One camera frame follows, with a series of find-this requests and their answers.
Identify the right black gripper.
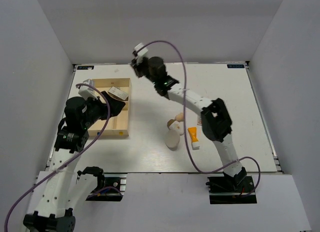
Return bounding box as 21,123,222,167
131,56,159,85

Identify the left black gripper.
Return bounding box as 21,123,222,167
82,90,126,128

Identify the gold eyeshadow palette white label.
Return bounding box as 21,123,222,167
108,86,128,101

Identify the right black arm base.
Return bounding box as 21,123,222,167
205,176,257,205

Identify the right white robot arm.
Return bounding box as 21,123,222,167
130,56,247,192

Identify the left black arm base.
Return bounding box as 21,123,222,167
86,174,127,202

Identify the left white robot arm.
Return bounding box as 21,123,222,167
23,91,125,232

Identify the beige makeup sponge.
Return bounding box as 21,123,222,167
174,113,184,122

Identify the wooden divided organizer box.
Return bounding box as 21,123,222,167
88,78,132,139

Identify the left blue table sticker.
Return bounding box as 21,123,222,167
77,65,94,70

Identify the blue table sticker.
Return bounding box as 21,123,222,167
77,65,94,70
227,64,245,68

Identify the white bottle gold cap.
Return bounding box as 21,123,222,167
167,119,184,135

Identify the round beige powder puff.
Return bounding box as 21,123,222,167
164,130,181,151

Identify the orange tube white cap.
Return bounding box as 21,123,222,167
187,127,200,150

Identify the right blue table sticker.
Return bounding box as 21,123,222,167
227,64,245,68

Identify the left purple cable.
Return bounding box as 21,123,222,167
4,83,124,232

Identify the purple cable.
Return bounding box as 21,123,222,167
4,83,124,232
143,40,262,198

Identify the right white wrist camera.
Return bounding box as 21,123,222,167
133,43,148,65

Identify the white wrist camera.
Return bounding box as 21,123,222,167
78,79,97,100
133,43,148,65

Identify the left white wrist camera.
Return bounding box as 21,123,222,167
78,79,97,100

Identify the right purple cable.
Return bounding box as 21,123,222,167
143,40,262,198

